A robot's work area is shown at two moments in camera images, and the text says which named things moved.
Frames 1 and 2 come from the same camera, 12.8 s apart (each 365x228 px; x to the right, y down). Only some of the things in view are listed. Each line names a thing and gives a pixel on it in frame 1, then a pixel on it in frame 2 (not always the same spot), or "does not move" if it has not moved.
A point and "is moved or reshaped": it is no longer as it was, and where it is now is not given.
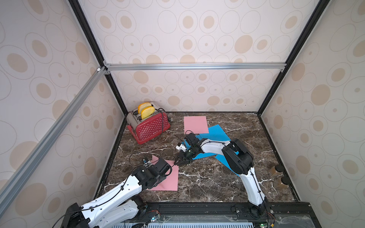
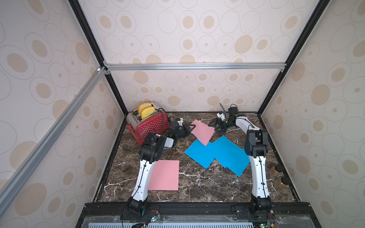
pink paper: x=171 y=183 does not move
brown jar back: x=275 y=170 does not move
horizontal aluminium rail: x=196 y=67 does not move
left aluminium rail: x=16 y=179 does not move
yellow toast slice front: x=147 y=111 does not move
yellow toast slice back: x=141 y=106 does not move
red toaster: x=142 y=129 does not move
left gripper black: x=163 y=175 to x=186 y=130
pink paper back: x=197 y=124 is moved or reshaped
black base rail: x=286 y=214 does not move
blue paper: x=216 y=134 is moved or reshaped
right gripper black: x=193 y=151 to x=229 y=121
